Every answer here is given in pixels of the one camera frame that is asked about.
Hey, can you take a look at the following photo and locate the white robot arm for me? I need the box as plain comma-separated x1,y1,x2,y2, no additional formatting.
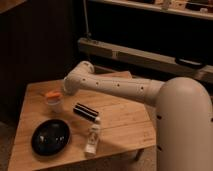
63,61,213,171

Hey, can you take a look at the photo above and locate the black striped box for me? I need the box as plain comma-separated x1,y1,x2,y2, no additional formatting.
73,103,100,122

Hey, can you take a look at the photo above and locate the vertical metal pole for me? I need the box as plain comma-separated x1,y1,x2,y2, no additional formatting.
83,0,91,40

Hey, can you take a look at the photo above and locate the white tube bottle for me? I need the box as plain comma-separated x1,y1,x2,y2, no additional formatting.
84,118,101,157

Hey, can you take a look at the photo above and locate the wooden table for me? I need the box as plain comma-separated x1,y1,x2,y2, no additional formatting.
8,80,156,171

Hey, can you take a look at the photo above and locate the black round plate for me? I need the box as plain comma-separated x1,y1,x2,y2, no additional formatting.
31,119,70,156

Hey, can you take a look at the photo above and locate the long wall shelf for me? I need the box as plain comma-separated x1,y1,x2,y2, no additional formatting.
78,38,213,84

